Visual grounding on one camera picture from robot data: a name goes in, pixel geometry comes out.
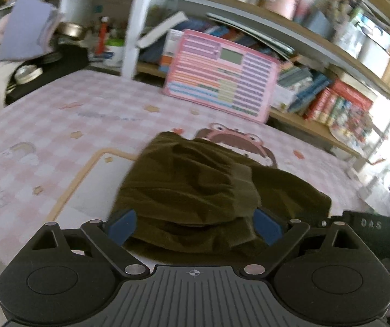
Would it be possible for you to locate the black keyboard bag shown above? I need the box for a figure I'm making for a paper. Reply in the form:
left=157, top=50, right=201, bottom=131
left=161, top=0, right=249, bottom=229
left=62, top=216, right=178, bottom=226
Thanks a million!
left=5, top=44, right=89, bottom=105

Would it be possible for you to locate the olive brown garment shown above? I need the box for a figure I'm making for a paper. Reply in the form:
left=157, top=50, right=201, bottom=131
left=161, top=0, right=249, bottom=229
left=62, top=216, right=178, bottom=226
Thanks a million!
left=112, top=132, right=332, bottom=257

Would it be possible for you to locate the metal bowl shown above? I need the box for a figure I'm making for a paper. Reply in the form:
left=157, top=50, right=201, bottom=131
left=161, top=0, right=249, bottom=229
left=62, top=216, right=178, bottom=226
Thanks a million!
left=57, top=22, right=87, bottom=41

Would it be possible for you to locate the white shelf post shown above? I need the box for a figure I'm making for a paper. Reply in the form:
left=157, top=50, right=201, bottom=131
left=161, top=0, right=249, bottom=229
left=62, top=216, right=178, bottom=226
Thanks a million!
left=121, top=0, right=150, bottom=80

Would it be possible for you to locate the red book set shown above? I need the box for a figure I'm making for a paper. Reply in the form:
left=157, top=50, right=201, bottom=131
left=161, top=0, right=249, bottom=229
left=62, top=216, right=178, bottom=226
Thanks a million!
left=304, top=79, right=373, bottom=127

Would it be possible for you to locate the white plastic jar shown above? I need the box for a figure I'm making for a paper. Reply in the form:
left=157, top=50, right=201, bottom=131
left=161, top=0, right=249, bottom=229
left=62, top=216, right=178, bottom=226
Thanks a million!
left=104, top=38, right=125, bottom=67

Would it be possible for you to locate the pink checkered bed sheet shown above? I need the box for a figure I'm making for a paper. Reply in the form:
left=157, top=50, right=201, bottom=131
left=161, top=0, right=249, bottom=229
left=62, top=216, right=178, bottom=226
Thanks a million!
left=0, top=70, right=364, bottom=264

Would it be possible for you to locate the lavender folded cloth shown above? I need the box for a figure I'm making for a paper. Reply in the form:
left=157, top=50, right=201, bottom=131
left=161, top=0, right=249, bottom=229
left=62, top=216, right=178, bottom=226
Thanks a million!
left=0, top=0, right=61, bottom=61

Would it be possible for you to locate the pink toy keyboard tablet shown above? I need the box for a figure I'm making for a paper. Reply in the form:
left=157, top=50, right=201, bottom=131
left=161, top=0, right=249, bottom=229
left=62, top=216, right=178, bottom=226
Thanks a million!
left=162, top=30, right=280, bottom=123

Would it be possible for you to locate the white book on top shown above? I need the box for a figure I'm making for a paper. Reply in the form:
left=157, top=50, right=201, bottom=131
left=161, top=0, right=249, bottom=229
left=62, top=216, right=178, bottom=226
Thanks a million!
left=136, top=11, right=189, bottom=49

